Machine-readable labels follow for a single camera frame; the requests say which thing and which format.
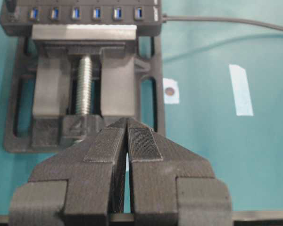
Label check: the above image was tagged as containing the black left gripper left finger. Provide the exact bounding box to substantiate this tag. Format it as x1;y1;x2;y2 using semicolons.
9;118;127;226

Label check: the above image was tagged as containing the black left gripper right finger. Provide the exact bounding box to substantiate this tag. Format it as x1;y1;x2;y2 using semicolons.
127;119;233;226

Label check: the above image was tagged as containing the black multi-port USB hub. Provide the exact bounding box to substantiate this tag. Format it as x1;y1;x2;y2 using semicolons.
0;0;163;37

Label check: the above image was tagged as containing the white tape with dark dot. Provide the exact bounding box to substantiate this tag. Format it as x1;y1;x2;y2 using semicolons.
163;78;180;105

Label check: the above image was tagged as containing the black bench vise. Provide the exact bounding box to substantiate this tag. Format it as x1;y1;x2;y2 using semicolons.
3;24;166;153

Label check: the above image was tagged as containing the long blue tape strip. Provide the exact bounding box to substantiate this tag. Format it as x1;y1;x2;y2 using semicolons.
229;64;254;116

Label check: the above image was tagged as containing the thick black hub power cable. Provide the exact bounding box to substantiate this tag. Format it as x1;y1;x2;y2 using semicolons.
162;13;283;33

